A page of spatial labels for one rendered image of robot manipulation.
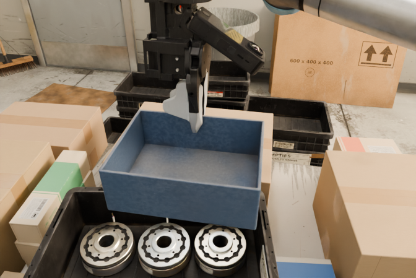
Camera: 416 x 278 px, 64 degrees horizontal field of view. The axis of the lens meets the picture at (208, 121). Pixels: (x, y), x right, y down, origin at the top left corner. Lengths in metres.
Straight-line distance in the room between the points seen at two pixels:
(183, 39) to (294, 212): 0.66
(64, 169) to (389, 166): 0.78
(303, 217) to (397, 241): 0.32
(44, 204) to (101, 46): 2.80
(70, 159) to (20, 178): 0.12
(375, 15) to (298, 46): 2.47
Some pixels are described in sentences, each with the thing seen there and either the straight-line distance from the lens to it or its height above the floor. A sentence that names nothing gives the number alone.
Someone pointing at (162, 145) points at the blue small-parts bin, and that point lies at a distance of 0.57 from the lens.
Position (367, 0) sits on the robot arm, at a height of 1.32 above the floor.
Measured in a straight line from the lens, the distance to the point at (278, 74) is 2.93.
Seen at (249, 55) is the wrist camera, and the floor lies 1.25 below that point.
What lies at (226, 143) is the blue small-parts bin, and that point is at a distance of 0.54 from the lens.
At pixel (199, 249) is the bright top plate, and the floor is 0.86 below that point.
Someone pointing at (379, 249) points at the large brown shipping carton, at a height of 0.90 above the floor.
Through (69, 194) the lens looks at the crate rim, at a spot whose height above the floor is 0.93.
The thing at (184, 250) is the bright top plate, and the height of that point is 0.86.
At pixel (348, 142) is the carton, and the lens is 1.03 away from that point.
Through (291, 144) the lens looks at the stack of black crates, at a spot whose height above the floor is 0.52.
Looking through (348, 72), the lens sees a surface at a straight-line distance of 3.00.
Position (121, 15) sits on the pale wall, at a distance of 3.30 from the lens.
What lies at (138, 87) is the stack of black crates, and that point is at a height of 0.38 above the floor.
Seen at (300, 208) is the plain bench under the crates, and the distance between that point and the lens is 1.00.
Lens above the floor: 1.41
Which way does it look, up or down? 33 degrees down
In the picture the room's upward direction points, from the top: straight up
